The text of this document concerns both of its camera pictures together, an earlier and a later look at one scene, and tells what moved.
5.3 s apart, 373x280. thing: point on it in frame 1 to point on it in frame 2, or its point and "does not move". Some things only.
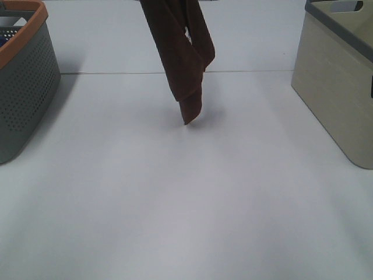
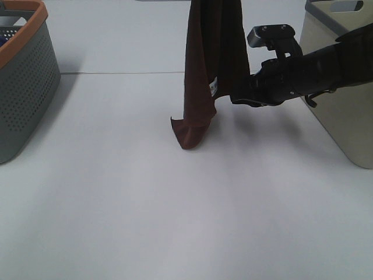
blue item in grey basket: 2,41 does not move
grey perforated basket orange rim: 30,74 does not move
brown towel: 187,48 to 217,60
